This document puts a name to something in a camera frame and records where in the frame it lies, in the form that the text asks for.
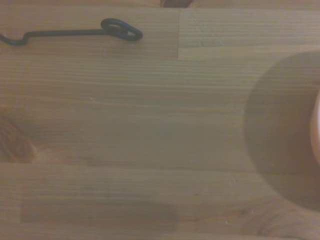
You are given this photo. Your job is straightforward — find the pink plastic bowl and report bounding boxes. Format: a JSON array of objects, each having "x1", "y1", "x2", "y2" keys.
[{"x1": 308, "y1": 91, "x2": 320, "y2": 167}]

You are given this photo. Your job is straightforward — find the black wire bowl stand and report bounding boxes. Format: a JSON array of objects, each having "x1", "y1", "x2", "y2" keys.
[{"x1": 0, "y1": 18, "x2": 144, "y2": 46}]

